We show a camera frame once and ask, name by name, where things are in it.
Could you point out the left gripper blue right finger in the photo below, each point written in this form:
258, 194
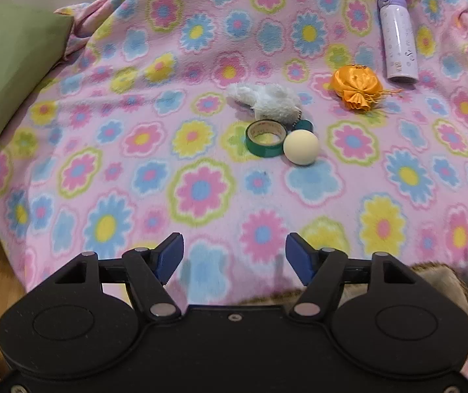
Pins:
304, 259

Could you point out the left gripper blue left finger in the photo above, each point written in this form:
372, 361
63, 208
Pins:
162, 261

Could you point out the cream foam ball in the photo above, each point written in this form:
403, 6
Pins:
301, 147

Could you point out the green tape roll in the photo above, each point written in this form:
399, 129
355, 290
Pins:
265, 138

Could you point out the white fluffy plush toy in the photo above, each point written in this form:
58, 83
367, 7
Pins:
268, 101

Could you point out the orange satin pouch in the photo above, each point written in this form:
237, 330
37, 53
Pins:
359, 88

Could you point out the woven basket with fabric liner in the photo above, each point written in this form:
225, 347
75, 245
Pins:
440, 276

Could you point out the pink floral fleece blanket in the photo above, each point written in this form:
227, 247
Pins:
134, 137

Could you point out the lavender white water bottle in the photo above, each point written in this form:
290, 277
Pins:
399, 42

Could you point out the green embroidered pillow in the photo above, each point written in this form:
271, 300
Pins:
31, 42

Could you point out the teal keychain tag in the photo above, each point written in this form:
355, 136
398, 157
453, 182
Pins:
304, 125

